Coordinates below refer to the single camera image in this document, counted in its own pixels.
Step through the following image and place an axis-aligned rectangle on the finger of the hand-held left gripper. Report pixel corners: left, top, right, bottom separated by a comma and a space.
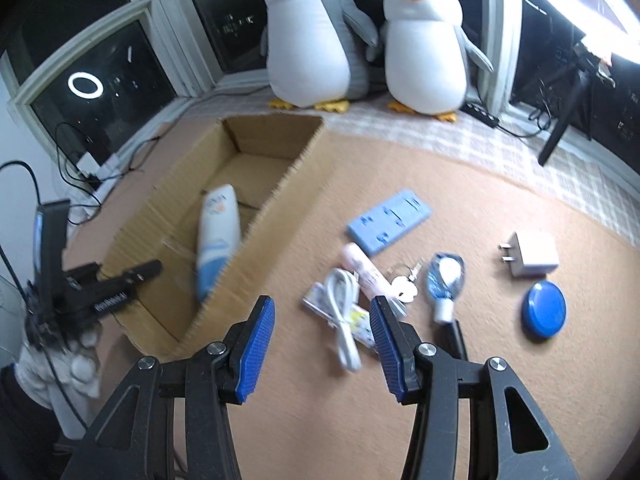
90, 286, 139, 316
95, 259, 164, 287

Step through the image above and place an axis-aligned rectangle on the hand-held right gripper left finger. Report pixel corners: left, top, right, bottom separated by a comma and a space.
60, 295, 277, 480

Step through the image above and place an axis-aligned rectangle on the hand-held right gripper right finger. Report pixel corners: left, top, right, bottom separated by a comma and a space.
369, 295, 581, 480

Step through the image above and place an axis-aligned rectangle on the white USB cable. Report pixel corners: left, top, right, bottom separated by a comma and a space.
320, 267, 362, 373

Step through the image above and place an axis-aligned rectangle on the silver key bunch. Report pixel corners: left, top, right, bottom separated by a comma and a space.
387, 259, 426, 318

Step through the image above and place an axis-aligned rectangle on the black pen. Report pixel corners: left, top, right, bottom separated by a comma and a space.
440, 321, 468, 361

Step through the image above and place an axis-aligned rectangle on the white blue sunscreen tube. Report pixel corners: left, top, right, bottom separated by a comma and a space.
194, 184, 242, 303

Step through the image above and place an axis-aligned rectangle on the pink tube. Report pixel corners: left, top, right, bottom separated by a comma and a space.
341, 242, 391, 297

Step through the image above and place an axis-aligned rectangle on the blue hand sanitizer bottle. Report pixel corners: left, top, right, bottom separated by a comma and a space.
424, 252, 467, 323

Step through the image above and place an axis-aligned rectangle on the light blue plastic block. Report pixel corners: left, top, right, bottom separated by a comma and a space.
346, 190, 432, 256

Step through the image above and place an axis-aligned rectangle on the cardboard box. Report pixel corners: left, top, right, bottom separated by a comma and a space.
102, 114, 337, 360

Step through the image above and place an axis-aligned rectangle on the blue round tin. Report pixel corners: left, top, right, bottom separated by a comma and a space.
521, 282, 568, 343

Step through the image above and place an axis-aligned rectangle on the white charger plug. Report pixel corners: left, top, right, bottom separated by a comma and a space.
497, 231, 560, 278

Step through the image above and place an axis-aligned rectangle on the person's left forearm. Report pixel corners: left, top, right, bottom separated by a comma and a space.
14, 342, 101, 436

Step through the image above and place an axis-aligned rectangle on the person's left hand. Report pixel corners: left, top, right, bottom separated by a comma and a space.
65, 322, 106, 401

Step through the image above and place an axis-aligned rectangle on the white power strip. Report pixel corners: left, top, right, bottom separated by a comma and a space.
67, 152, 123, 226

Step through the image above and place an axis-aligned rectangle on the black power adapter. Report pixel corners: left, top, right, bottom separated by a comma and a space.
55, 122, 111, 168

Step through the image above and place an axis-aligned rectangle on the plaid cloth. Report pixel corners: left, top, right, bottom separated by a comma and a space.
175, 85, 640, 241

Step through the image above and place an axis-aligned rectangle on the large penguin plush toy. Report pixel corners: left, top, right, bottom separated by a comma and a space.
260, 0, 379, 113

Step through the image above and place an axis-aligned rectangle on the black tripod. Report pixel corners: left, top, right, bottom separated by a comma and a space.
537, 42, 613, 167

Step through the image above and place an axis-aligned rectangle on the small penguin plush toy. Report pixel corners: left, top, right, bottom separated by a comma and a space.
367, 0, 495, 122

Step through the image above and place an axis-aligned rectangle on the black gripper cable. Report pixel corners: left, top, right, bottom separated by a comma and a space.
0, 160, 88, 433

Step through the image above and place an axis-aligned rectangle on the white window frame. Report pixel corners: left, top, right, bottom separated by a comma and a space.
0, 0, 531, 126

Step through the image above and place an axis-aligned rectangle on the black inline cable controller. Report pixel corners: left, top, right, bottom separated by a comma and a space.
462, 101, 501, 128

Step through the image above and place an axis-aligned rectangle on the white ring light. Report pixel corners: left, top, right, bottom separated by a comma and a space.
542, 0, 640, 61

